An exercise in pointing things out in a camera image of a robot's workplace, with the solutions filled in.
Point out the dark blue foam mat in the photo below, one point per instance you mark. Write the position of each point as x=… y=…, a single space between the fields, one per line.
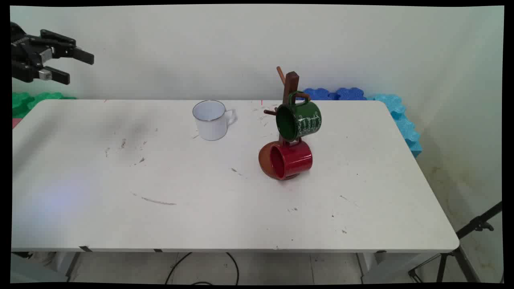
x=333 y=94

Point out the pink foam mat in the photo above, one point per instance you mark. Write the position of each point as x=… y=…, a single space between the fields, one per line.
x=16 y=122

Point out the green foam mat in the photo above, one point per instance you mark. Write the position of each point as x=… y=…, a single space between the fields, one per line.
x=28 y=102

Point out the brown wooden mug tree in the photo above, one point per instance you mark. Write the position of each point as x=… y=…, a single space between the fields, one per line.
x=291 y=82

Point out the black tripod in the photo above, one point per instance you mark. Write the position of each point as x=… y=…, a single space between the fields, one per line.
x=478 y=224

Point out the red enamel mug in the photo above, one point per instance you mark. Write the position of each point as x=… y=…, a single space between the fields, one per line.
x=295 y=158

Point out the white enamel mug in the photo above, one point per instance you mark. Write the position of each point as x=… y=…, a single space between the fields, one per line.
x=211 y=124

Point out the white table leg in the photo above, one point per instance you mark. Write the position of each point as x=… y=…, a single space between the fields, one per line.
x=66 y=265
x=385 y=267

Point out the light blue foam mat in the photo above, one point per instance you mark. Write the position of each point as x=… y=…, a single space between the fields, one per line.
x=403 y=124

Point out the green enamel mug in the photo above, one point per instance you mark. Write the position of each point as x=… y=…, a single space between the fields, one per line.
x=302 y=119

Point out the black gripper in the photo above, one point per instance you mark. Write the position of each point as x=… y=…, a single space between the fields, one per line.
x=24 y=52

